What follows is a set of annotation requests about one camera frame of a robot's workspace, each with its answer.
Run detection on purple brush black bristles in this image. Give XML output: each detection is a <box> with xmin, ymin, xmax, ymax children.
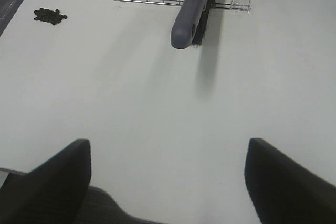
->
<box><xmin>171</xmin><ymin>0</ymin><xmax>215</xmax><ymax>49</ymax></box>

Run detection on pile of coffee beans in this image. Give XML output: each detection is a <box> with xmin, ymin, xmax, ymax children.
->
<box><xmin>34</xmin><ymin>8</ymin><xmax>68</xmax><ymax>25</ymax></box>

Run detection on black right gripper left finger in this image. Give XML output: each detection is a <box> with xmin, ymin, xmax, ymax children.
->
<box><xmin>1</xmin><ymin>139</ymin><xmax>91</xmax><ymax>223</ymax></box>

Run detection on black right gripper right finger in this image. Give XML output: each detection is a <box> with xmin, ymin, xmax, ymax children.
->
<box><xmin>244</xmin><ymin>138</ymin><xmax>335</xmax><ymax>223</ymax></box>

